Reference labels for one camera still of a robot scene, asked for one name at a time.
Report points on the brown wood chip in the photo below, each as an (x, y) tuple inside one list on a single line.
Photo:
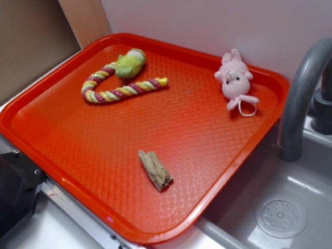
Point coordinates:
[(157, 172)]

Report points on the red plastic tray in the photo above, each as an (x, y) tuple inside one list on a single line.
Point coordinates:
[(91, 150)]

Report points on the pink plush bunny toy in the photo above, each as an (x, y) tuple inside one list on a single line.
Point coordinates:
[(234, 77)]

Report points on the grey toy faucet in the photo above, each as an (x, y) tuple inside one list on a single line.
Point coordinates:
[(310, 92)]

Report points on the grey toy sink basin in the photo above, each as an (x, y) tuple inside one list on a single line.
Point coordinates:
[(270, 203)]

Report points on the black box with screws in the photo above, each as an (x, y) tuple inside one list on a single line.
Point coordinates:
[(21, 182)]

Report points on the brown cardboard panel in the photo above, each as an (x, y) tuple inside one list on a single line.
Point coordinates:
[(36, 36)]

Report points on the green plush rope toy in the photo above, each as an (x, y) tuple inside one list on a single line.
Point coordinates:
[(127, 66)]

